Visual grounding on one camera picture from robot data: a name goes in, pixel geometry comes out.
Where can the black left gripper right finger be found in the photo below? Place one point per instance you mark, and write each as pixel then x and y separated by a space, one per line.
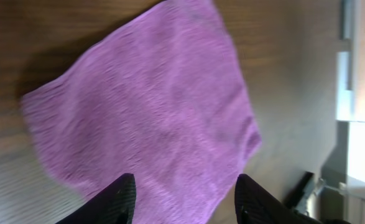
pixel 254 205

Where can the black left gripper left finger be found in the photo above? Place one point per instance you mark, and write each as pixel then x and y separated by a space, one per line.
pixel 113 205

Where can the white background furniture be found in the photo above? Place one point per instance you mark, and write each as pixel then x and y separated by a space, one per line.
pixel 343 196

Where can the purple microfiber cloth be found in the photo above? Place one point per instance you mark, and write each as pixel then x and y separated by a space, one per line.
pixel 161 97

